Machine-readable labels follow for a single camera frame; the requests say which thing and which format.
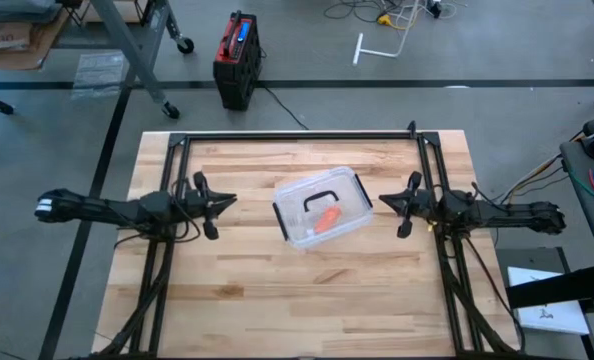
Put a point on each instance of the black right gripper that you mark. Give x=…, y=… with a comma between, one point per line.
x=419, y=202

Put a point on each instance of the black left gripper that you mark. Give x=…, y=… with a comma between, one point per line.
x=199, y=202

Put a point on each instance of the clear plastic container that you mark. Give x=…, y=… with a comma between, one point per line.
x=357, y=220

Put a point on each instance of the orange elastic bandage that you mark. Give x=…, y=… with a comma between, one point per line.
x=327, y=220

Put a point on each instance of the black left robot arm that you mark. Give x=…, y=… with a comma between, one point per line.
x=107, y=210

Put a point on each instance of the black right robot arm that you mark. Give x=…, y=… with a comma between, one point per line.
x=507, y=215

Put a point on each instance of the yellow tag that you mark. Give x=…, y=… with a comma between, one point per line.
x=430, y=227

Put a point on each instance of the red black battery box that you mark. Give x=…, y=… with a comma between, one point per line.
x=237, y=60

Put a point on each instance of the white T-shaped bar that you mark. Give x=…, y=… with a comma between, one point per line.
x=379, y=53

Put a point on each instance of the clear plastic sleeve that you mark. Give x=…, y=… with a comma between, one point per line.
x=99, y=72

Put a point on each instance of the black flat bar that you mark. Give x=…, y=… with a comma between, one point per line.
x=557, y=289

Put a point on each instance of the yellow power plug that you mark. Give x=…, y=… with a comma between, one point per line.
x=384, y=20

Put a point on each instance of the grey rolling workbench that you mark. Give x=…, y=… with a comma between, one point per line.
x=127, y=37

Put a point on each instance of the white paper sheet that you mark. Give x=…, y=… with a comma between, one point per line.
x=552, y=317

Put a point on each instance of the black side table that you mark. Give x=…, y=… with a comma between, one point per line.
x=589, y=200

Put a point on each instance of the flat brown cardboard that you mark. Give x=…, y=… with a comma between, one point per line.
x=12, y=45

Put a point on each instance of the black aluminium rig frame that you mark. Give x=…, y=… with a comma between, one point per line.
x=297, y=136

